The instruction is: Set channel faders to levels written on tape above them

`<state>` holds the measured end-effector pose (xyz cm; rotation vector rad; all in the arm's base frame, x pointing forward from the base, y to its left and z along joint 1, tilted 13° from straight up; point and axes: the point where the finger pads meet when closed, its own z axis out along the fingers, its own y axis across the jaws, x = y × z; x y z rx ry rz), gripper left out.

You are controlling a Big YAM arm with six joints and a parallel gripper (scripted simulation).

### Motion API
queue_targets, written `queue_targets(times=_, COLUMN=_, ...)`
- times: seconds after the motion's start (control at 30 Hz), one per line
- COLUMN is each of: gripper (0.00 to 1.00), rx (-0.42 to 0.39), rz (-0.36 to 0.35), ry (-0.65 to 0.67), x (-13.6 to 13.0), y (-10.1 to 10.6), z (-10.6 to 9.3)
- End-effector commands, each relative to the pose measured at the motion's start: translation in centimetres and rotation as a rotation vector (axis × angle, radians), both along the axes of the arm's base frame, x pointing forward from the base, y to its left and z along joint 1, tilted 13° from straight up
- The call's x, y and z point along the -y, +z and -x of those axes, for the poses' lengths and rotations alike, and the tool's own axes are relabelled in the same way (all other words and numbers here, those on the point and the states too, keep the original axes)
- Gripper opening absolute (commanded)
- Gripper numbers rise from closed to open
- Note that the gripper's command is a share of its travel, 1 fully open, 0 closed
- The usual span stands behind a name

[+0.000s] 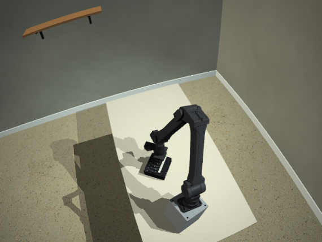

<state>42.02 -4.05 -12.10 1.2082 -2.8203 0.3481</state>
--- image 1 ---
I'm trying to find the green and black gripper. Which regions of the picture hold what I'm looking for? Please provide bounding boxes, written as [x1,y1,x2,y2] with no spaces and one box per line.
[154,146,168,161]

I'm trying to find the black lighting desk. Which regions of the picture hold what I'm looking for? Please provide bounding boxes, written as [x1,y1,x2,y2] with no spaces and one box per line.
[144,153,172,180]

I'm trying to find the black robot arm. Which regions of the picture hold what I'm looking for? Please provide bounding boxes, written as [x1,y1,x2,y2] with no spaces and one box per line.
[144,104,210,213]

